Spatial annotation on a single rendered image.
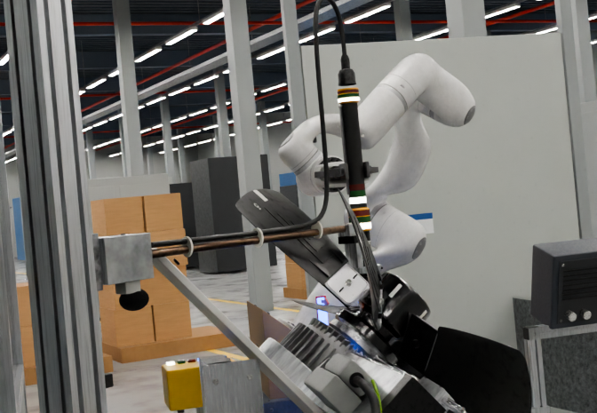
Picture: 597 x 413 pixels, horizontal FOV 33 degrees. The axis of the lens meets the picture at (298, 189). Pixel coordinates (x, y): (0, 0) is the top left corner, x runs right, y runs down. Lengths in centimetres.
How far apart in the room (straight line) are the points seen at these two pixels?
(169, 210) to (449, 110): 783
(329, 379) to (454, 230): 249
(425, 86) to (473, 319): 184
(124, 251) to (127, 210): 853
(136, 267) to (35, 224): 17
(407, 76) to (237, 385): 90
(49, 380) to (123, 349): 846
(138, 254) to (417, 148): 117
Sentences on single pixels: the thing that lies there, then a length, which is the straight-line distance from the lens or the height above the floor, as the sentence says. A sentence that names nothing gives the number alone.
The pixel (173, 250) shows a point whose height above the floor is 136.
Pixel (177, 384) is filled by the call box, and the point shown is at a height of 104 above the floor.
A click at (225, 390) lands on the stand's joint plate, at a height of 110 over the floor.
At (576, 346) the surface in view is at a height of 79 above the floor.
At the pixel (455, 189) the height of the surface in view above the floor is 140.
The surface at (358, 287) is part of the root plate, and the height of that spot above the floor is 124.
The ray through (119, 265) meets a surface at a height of 135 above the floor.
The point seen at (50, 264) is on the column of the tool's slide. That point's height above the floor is 136.
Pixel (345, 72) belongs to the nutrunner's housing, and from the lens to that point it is 201.
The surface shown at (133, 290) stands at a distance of 158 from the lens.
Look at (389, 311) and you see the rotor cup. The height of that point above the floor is 120.
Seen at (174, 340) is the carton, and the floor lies 14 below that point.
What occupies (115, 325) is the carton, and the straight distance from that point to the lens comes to 1007.
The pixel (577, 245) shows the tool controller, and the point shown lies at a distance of 261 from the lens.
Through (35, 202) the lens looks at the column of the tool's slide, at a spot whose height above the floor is 145.
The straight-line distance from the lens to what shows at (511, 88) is 417.
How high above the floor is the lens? 142
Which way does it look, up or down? 1 degrees up
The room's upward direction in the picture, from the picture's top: 5 degrees counter-clockwise
